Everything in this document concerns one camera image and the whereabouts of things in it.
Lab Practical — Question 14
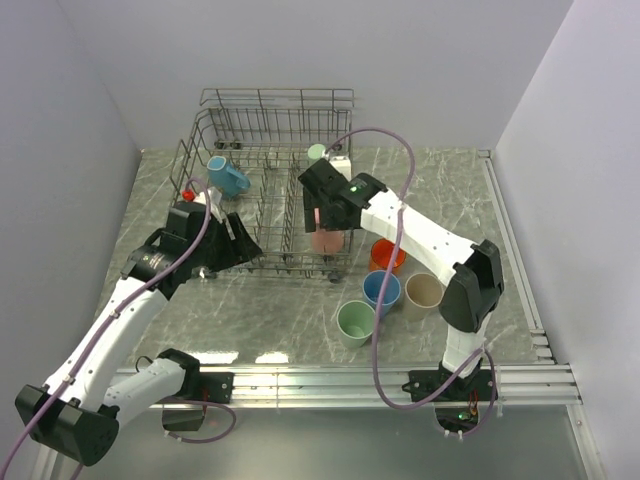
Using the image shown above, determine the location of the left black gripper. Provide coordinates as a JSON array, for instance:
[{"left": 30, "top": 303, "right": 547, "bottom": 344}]
[{"left": 189, "top": 211, "right": 262, "bottom": 272}]

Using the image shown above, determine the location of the green plastic cup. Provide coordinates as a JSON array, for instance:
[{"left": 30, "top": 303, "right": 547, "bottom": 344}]
[
  {"left": 336, "top": 300, "right": 375, "bottom": 349},
  {"left": 307, "top": 143, "right": 327, "bottom": 165}
]

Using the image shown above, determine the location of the pink plastic cup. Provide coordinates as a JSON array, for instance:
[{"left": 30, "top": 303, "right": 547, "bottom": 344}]
[{"left": 311, "top": 208, "right": 344, "bottom": 255}]

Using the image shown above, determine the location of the light blue floral mug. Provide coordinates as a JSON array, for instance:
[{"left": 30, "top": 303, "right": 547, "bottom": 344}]
[{"left": 207, "top": 156, "right": 251, "bottom": 199}]

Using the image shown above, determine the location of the blue plastic cup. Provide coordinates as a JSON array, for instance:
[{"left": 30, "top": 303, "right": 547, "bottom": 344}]
[{"left": 362, "top": 270, "right": 403, "bottom": 318}]

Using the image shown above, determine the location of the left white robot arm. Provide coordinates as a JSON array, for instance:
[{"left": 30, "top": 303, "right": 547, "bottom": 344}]
[{"left": 15, "top": 201, "right": 262, "bottom": 466}]

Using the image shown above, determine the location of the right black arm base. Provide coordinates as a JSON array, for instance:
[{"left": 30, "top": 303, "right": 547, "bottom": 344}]
[{"left": 402, "top": 368, "right": 498, "bottom": 438}]

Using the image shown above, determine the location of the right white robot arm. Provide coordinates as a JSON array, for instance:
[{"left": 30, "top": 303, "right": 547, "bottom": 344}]
[{"left": 298, "top": 159, "right": 504, "bottom": 400}]

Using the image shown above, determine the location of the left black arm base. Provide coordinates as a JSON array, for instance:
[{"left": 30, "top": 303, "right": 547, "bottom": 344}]
[{"left": 161, "top": 372, "right": 237, "bottom": 443}]

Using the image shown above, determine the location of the beige plastic cup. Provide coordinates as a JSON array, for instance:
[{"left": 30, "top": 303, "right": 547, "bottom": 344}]
[{"left": 403, "top": 272, "right": 444, "bottom": 321}]

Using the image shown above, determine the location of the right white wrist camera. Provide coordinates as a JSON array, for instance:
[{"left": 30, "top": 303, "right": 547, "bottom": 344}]
[{"left": 329, "top": 156, "right": 352, "bottom": 181}]

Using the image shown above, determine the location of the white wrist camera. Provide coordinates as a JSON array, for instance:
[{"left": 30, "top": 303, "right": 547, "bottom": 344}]
[
  {"left": 194, "top": 187, "right": 224, "bottom": 222},
  {"left": 329, "top": 156, "right": 352, "bottom": 181}
]

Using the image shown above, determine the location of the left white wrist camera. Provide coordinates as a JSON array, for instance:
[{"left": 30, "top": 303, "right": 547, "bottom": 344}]
[{"left": 194, "top": 187, "right": 224, "bottom": 222}]

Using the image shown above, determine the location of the grey wire dish rack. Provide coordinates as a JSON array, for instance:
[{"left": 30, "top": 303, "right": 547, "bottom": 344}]
[{"left": 170, "top": 87, "right": 355, "bottom": 283}]

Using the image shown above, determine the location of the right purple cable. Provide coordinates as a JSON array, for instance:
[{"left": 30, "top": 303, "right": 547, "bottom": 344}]
[{"left": 324, "top": 128, "right": 499, "bottom": 441}]

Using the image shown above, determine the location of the purple cable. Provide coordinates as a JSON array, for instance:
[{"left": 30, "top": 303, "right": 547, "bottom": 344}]
[
  {"left": 0, "top": 177, "right": 239, "bottom": 480},
  {"left": 324, "top": 128, "right": 499, "bottom": 441}
]

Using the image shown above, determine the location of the orange mug black handle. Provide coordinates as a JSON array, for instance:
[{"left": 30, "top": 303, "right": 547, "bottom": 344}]
[{"left": 369, "top": 239, "right": 407, "bottom": 274}]

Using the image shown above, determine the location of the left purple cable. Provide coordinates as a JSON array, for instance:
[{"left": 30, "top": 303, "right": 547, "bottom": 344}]
[{"left": 0, "top": 177, "right": 239, "bottom": 480}]

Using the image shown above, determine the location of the aluminium mounting rail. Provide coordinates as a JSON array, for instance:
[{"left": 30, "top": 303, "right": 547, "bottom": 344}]
[{"left": 201, "top": 364, "right": 582, "bottom": 409}]

